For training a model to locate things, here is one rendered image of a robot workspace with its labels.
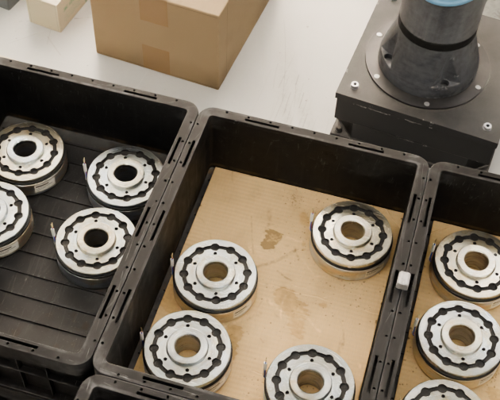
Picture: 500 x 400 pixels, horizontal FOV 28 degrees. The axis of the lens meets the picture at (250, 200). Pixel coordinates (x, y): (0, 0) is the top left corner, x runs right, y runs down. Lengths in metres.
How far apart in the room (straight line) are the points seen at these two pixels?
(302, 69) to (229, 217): 0.44
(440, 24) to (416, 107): 0.14
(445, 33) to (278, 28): 0.39
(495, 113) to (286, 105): 0.33
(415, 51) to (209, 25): 0.31
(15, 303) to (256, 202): 0.34
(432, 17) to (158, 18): 0.43
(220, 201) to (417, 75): 0.37
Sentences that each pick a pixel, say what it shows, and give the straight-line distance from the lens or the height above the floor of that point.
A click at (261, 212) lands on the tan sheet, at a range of 1.31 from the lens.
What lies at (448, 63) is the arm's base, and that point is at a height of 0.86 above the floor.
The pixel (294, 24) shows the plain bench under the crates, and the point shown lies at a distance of 1.75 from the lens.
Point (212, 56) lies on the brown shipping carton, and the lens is 1.58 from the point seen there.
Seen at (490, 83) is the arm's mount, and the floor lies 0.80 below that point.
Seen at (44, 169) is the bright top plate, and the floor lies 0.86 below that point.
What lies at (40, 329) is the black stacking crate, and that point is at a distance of 1.23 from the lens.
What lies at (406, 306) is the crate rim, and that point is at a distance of 1.13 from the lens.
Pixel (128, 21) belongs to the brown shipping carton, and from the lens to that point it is 1.61.
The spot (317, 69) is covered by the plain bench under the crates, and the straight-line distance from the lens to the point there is 1.67.
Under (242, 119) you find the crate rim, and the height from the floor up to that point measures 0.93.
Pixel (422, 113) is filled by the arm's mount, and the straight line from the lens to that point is 1.49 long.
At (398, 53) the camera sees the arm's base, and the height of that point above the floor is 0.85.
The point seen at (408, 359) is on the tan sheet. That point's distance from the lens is 1.21.
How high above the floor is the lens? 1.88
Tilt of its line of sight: 53 degrees down
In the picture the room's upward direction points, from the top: 3 degrees clockwise
